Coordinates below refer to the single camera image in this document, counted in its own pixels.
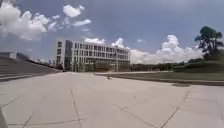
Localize white multi-storey building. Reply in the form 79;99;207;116
55;39;131;73

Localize pale concrete slab plaza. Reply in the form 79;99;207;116
0;71;224;128

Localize distant row of trees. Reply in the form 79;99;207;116
129;60;186;72

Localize green grass lawn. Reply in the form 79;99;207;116
108;70;224;82

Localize dark green hedge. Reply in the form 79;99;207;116
173;59;224;74

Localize wide grey stone steps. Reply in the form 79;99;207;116
0;57;63;83

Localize tall dark tree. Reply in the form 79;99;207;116
194;25;224;62

